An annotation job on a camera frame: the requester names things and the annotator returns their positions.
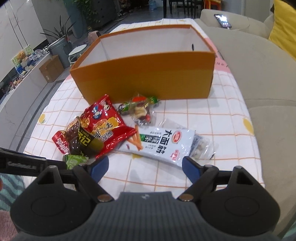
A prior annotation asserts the pink fluffy cloth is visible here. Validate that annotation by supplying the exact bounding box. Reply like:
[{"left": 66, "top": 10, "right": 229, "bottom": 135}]
[{"left": 0, "top": 210, "right": 18, "bottom": 241}]

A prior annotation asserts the orange stool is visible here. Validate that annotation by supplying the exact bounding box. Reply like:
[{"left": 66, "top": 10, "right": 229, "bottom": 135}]
[{"left": 204, "top": 0, "right": 222, "bottom": 10}]

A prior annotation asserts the grey plant pot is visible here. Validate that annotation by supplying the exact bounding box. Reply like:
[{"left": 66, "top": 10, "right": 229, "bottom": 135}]
[{"left": 48, "top": 36, "right": 73, "bottom": 68}]

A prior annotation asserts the dark dining table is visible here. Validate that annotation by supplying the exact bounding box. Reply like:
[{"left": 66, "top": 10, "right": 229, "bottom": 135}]
[{"left": 162, "top": 0, "right": 205, "bottom": 18}]

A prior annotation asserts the orange cardboard box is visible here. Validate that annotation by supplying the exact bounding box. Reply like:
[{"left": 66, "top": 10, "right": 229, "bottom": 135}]
[{"left": 70, "top": 25, "right": 216, "bottom": 103}]

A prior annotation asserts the clear mixed candy packet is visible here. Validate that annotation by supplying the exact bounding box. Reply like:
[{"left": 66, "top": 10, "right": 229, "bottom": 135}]
[{"left": 129, "top": 94, "right": 156, "bottom": 126}]

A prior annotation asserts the teddy bear toy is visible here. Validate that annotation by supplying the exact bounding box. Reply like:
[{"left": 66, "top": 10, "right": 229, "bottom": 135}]
[{"left": 16, "top": 50, "right": 26, "bottom": 64}]

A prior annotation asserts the red cartoon snack bag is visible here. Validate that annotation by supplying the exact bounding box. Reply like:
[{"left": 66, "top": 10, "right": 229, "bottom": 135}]
[{"left": 78, "top": 94, "right": 136, "bottom": 158}]

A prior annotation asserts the brown cardboard carton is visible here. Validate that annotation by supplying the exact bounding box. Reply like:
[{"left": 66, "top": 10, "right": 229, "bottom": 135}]
[{"left": 39, "top": 55, "right": 64, "bottom": 83}]

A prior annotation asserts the white tv cabinet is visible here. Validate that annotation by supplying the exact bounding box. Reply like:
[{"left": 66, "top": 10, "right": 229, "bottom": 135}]
[{"left": 1, "top": 54, "right": 52, "bottom": 149}]

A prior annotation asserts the brown meat snack packet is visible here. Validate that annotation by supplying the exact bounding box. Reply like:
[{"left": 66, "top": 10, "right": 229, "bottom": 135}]
[{"left": 52, "top": 116, "right": 104, "bottom": 158}]

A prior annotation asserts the white round stool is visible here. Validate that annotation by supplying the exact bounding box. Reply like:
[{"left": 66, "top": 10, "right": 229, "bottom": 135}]
[{"left": 68, "top": 44, "right": 88, "bottom": 66}]

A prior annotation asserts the clear yogurt ball bag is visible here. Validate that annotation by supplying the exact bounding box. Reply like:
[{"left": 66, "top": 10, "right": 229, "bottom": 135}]
[{"left": 159, "top": 118, "right": 218, "bottom": 160}]

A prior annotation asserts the blue water bottle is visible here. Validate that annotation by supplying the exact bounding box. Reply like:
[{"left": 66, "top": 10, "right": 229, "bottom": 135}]
[{"left": 149, "top": 0, "right": 157, "bottom": 11}]

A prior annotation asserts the beige sofa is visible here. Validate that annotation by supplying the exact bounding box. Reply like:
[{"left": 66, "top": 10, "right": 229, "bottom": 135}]
[{"left": 196, "top": 9, "right": 295, "bottom": 237}]

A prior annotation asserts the yellow cushion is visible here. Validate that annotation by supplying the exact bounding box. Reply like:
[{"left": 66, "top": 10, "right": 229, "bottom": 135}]
[{"left": 268, "top": 1, "right": 296, "bottom": 60}]

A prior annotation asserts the white gluten snack bag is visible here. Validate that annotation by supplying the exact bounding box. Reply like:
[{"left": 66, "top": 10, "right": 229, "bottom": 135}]
[{"left": 118, "top": 126, "right": 195, "bottom": 167}]

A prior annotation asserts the teal striped blanket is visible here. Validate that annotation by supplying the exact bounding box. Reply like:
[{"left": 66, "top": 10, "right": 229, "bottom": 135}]
[{"left": 0, "top": 173, "right": 25, "bottom": 211}]

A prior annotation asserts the green sausage stick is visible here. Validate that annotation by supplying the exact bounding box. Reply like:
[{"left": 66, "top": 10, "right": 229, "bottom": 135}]
[{"left": 117, "top": 96, "right": 160, "bottom": 115}]

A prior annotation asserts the green climbing plant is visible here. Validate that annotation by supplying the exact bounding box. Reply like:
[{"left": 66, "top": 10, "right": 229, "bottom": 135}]
[{"left": 72, "top": 0, "right": 101, "bottom": 30}]

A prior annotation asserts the green small snack packet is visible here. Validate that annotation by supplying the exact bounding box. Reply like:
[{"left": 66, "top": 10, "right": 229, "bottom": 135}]
[{"left": 63, "top": 154, "right": 89, "bottom": 170}]

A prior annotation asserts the pink small heater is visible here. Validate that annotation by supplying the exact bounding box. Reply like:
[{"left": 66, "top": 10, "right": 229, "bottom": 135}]
[{"left": 88, "top": 31, "right": 101, "bottom": 45}]

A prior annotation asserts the dark drawer cabinet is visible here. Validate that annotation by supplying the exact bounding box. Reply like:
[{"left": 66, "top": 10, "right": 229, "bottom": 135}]
[{"left": 92, "top": 0, "right": 117, "bottom": 30}]

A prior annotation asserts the black smartphone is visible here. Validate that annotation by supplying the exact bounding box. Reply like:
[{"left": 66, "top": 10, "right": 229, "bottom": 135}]
[{"left": 214, "top": 14, "right": 232, "bottom": 30}]

